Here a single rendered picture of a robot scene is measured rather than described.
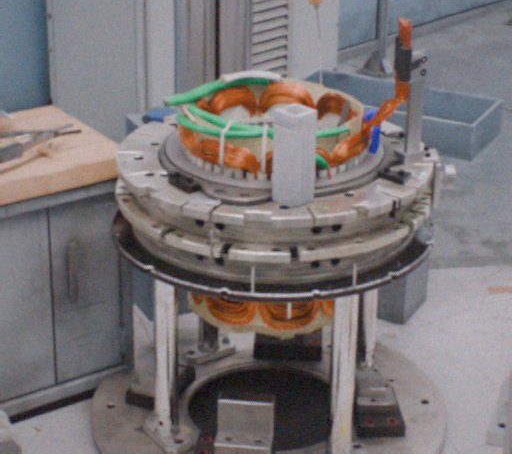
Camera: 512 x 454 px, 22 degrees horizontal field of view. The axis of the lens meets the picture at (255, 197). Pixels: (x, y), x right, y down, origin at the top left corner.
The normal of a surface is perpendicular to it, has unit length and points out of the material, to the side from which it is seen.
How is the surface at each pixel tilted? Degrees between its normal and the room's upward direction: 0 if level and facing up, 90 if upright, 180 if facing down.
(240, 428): 90
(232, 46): 90
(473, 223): 0
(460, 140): 90
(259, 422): 90
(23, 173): 0
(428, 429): 0
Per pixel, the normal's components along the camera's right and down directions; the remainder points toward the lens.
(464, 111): -0.46, 0.34
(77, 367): 0.58, 0.33
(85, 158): 0.01, -0.92
